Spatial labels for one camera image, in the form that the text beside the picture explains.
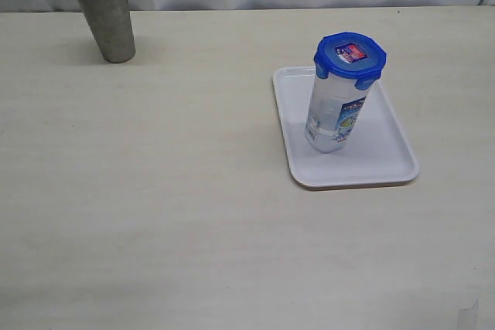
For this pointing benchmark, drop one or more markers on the clear plastic tall container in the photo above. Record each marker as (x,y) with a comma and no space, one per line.
(334,107)

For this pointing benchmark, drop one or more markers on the stainless steel cup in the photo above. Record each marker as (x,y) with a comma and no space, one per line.
(111,27)

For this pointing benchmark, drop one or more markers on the blue plastic lid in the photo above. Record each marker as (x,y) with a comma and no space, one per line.
(351,56)

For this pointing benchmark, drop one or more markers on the white rectangular plastic tray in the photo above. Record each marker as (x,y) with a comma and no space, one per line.
(377,153)

